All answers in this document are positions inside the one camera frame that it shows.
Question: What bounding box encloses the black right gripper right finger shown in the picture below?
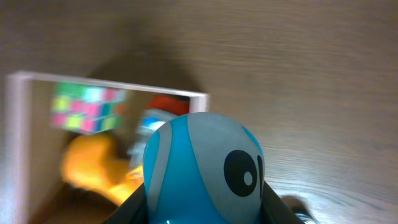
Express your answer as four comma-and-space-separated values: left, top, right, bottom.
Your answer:
260, 181, 305, 224

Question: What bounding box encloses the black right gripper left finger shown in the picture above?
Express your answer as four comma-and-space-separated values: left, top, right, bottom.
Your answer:
102, 184, 149, 224

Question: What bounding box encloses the yellow rubber animal toy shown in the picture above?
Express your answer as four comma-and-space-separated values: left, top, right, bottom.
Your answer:
60, 133, 143, 206

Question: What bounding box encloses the blue white ball toy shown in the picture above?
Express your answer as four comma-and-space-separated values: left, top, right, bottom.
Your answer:
143, 112, 264, 223

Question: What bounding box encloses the red grey toy truck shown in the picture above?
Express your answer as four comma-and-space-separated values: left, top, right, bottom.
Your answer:
127, 95, 190, 170

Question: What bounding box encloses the pastel rubik's cube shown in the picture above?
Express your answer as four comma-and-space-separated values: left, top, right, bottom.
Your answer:
51, 82, 127, 135

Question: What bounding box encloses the beige cardboard box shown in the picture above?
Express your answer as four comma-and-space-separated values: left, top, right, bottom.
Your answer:
1, 70, 210, 223

